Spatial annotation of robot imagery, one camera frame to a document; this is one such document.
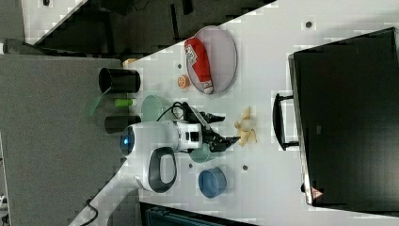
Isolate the small orange fruit toy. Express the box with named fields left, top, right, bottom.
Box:
left=178, top=74, right=190, bottom=89

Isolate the red plush ketchup bottle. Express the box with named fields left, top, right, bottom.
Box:
left=184, top=37, right=214, bottom=94

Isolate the black toaster oven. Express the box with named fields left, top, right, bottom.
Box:
left=289, top=27, right=399, bottom=217

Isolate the large green bowl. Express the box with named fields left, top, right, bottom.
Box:
left=141, top=95, right=177, bottom=121

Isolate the black cylinder container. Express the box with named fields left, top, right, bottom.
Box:
left=99, top=68, right=141, bottom=93

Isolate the blue cup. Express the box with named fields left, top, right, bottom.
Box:
left=198, top=167, right=227, bottom=199

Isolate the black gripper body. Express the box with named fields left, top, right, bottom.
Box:
left=200, top=111, right=221, bottom=153

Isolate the peeled plush banana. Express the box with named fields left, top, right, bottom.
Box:
left=234, top=107, right=257, bottom=147

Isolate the black oven door handle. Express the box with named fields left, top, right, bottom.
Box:
left=272, top=93, right=299, bottom=151

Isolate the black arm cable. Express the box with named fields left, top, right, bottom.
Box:
left=155, top=101, right=189, bottom=122

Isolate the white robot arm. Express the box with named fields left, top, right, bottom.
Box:
left=68, top=109, right=239, bottom=226

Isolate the small green cylinder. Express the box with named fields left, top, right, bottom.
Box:
left=114, top=99, right=134, bottom=108

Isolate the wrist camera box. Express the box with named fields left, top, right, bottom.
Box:
left=183, top=102, right=211, bottom=130

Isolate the grey oval plate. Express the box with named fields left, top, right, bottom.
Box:
left=185, top=26, right=237, bottom=94

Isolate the small black cylinder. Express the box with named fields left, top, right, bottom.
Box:
left=104, top=116, right=141, bottom=134

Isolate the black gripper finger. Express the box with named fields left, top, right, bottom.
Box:
left=215, top=137, right=240, bottom=152
left=206, top=113, right=225, bottom=123

